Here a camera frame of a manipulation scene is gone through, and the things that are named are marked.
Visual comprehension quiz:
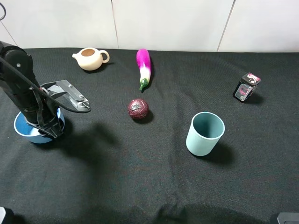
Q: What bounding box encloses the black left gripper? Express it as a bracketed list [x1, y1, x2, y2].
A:
[14, 86, 64, 139]

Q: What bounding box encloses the blue bowl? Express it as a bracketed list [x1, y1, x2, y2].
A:
[14, 108, 65, 144]

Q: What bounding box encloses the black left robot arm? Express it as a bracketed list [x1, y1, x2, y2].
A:
[0, 42, 64, 139]

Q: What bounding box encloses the beige ceramic teapot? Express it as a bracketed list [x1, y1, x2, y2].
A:
[72, 48, 110, 71]

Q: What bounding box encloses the dark red ball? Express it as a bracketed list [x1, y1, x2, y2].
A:
[127, 98, 149, 120]

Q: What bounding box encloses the purple toy eggplant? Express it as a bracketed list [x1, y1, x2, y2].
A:
[136, 49, 151, 91]

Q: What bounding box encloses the black tablecloth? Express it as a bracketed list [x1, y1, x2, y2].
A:
[0, 48, 299, 224]

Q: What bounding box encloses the teal cup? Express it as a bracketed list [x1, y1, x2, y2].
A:
[185, 112, 225, 156]

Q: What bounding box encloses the black gum box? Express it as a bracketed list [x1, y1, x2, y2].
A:
[233, 72, 261, 102]

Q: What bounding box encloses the metal wrist camera bracket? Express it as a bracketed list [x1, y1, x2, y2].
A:
[41, 80, 91, 113]

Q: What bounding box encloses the black cable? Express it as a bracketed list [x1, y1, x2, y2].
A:
[0, 2, 91, 113]

